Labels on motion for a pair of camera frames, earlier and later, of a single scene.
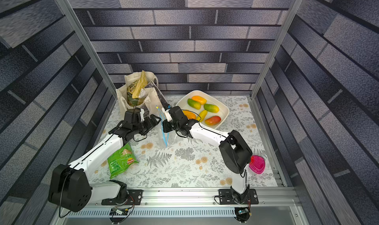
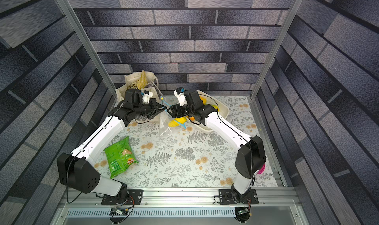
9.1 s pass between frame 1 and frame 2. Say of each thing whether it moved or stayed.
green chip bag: stayed
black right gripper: moved
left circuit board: stayed
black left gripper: moved
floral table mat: stayed
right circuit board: stayed
